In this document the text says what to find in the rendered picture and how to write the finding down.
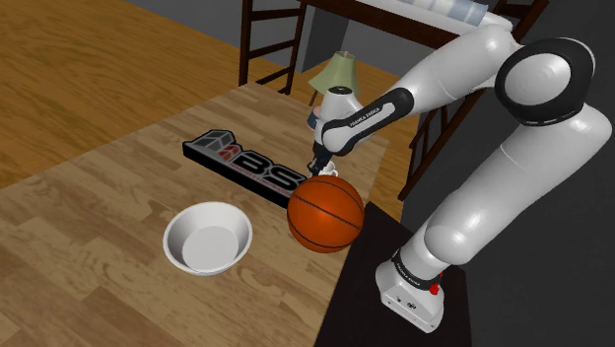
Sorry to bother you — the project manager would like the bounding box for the white bowl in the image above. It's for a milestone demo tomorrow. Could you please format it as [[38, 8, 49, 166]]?
[[163, 201, 254, 277]]

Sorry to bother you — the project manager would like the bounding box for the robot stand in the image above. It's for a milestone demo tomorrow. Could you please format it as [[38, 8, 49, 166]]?
[[314, 201, 473, 347]]

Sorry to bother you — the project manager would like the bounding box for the dark wooden loft bed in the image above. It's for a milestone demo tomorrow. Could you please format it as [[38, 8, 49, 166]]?
[[238, 0, 550, 202]]

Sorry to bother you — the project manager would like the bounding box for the orange basketball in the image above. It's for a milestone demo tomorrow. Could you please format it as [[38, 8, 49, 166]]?
[[286, 174, 366, 254]]

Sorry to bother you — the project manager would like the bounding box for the black sign with lettering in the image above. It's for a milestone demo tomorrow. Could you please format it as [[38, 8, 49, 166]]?
[[181, 128, 309, 210]]

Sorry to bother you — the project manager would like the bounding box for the green shade table lamp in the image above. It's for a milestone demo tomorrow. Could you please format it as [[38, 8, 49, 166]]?
[[307, 50, 362, 130]]

